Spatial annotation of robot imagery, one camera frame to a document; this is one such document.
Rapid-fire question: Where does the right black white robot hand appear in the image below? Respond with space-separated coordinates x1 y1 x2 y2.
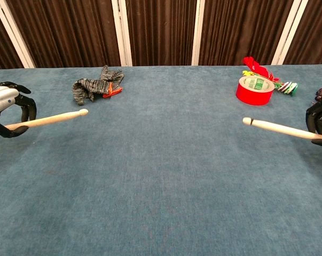
305 90 322 147

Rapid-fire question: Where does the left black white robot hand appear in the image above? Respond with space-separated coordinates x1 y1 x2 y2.
0 81 37 139

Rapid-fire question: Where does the pale wooden drumstick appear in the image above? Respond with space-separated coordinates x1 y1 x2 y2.
242 117 322 141
4 108 89 131

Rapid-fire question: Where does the red tape roll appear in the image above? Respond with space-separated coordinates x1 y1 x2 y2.
235 75 276 107

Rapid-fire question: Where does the colourful feather shuttlecock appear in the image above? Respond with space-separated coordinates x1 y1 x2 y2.
242 56 299 97

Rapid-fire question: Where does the grey knit work glove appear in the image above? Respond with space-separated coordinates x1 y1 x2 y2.
72 65 125 106

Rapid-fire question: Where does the blue felt table mat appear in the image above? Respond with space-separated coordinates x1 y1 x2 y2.
0 63 322 256

